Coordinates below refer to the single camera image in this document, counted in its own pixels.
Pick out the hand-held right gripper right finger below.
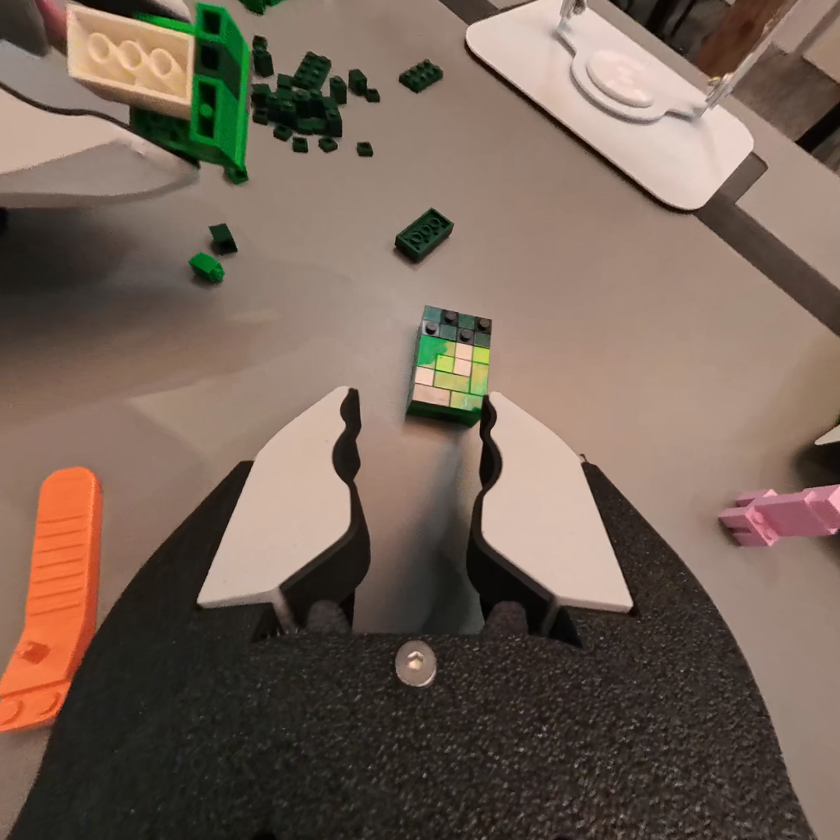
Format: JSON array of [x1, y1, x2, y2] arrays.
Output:
[[466, 392, 635, 627]]

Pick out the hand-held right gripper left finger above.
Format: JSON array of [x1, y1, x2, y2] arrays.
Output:
[[197, 386, 373, 631]]

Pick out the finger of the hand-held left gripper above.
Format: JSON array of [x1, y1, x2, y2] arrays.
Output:
[[0, 85, 201, 211], [0, 0, 73, 85]]

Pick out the green and white lego assembly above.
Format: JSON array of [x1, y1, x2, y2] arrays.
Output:
[[66, 3, 252, 185]]

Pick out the green mosaic lego block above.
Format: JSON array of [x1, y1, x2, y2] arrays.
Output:
[[407, 305, 493, 427]]

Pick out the pink lego pig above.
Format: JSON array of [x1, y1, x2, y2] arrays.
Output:
[[718, 484, 840, 547]]

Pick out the pile of dark green lego pieces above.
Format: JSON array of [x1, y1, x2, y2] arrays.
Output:
[[249, 34, 383, 158]]

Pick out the dark green two-by-four lego brick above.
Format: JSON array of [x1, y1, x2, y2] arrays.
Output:
[[395, 209, 455, 263]]

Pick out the dark green two-by-three lego brick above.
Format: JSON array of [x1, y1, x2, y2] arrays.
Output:
[[399, 59, 444, 93]]

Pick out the orange brick separator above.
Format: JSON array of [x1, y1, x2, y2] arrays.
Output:
[[0, 467, 104, 732]]

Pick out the wooden table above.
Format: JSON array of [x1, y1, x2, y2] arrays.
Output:
[[696, 0, 775, 73]]

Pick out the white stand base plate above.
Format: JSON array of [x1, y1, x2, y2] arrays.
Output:
[[466, 0, 840, 211]]

